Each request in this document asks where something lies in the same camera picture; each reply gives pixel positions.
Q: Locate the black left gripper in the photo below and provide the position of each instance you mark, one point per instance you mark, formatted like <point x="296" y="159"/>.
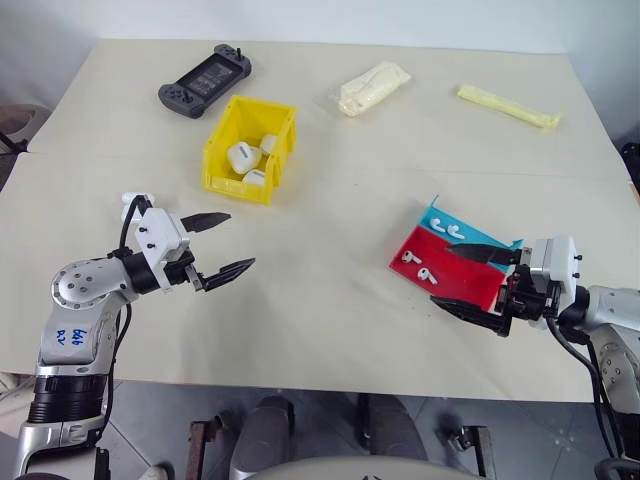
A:
<point x="179" y="272"/>

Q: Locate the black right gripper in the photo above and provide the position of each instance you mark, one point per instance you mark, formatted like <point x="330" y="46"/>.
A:
<point x="527" y="300"/>

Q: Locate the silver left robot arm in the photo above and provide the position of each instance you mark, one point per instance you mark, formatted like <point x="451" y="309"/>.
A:
<point x="80" y="285"/>

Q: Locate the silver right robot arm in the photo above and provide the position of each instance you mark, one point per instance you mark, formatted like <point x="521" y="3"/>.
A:
<point x="615" y="305"/>

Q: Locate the yellow plastic bin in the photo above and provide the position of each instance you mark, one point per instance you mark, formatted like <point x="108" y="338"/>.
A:
<point x="222" y="165"/>

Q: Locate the red and blue tray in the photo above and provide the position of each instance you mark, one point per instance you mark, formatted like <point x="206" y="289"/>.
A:
<point x="450" y="277"/>

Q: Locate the white wireless earbud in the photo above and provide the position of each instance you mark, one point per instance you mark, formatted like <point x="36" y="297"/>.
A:
<point x="409" y="257"/>
<point x="439" y="224"/>
<point x="455" y="230"/>
<point x="426" y="275"/>

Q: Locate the dark rounded shape under table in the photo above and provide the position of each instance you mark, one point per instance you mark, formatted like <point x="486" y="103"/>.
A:
<point x="265" y="435"/>
<point x="395" y="425"/>

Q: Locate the dark grey handheld game console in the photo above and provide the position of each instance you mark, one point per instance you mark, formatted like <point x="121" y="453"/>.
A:
<point x="207" y="80"/>

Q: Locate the long pale yellow packet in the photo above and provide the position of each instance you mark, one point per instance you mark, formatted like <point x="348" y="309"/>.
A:
<point x="505" y="106"/>

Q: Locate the dark object beside table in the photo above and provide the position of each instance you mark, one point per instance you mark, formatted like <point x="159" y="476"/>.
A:
<point x="631" y="165"/>

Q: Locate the light grey rounded robot body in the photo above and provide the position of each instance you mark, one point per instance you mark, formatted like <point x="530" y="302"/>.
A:
<point x="360" y="470"/>

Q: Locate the clear bag with cream contents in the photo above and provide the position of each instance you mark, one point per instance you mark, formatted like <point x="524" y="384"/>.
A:
<point x="370" y="87"/>

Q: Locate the grey rounded background object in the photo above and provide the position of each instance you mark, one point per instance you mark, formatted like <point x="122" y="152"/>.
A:
<point x="20" y="115"/>

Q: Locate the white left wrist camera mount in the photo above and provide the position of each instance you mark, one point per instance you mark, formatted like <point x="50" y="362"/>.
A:
<point x="157" y="230"/>

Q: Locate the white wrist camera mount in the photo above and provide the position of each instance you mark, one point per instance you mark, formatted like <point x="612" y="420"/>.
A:
<point x="560" y="260"/>
<point x="157" y="230"/>

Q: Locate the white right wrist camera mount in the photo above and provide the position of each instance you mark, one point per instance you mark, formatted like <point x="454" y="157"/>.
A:
<point x="560" y="260"/>

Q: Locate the rusty metal bracket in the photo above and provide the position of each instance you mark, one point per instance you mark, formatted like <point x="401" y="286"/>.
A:
<point x="200" y="450"/>
<point x="475" y="450"/>

